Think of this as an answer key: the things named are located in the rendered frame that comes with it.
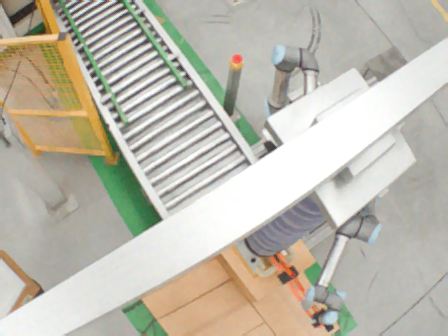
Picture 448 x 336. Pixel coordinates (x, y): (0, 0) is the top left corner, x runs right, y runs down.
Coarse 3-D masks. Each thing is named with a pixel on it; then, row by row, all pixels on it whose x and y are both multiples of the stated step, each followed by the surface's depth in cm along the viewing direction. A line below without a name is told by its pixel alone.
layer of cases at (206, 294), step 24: (216, 264) 349; (168, 288) 343; (192, 288) 344; (216, 288) 344; (288, 288) 346; (168, 312) 338; (192, 312) 339; (216, 312) 340; (240, 312) 341; (264, 312) 341; (288, 312) 342; (312, 312) 342
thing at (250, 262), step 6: (234, 246) 297; (240, 252) 296; (240, 258) 296; (246, 258) 295; (252, 258) 294; (258, 258) 296; (246, 264) 295; (252, 264) 295; (258, 264) 295; (264, 264) 296; (252, 270) 294; (252, 276) 294; (258, 276) 294
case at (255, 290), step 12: (300, 240) 302; (228, 252) 298; (300, 252) 300; (228, 264) 300; (240, 264) 297; (288, 264) 298; (300, 264) 298; (240, 276) 295; (276, 276) 296; (240, 288) 324; (252, 288) 294; (264, 288) 294; (276, 288) 294; (252, 300) 311
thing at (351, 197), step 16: (336, 80) 131; (352, 80) 131; (304, 96) 129; (320, 96) 129; (336, 96) 129; (288, 112) 127; (304, 112) 128; (320, 112) 128; (272, 128) 127; (288, 128) 126; (304, 128) 127; (400, 144) 127; (384, 160) 126; (400, 160) 126; (336, 176) 124; (368, 176) 125; (384, 176) 125; (320, 192) 123; (336, 192) 123; (352, 192) 124; (368, 192) 124; (320, 208) 126; (336, 208) 122; (352, 208) 123; (336, 224) 122
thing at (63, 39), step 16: (64, 32) 216; (0, 48) 224; (48, 48) 229; (64, 48) 224; (48, 64) 248; (32, 80) 267; (80, 80) 264; (48, 96) 294; (80, 96) 286; (16, 112) 319; (32, 112) 319; (48, 112) 320; (64, 112) 320; (80, 112) 320; (96, 112) 323; (48, 128) 355; (80, 128) 352; (96, 128) 341; (32, 144) 395; (80, 144) 391; (112, 160) 415
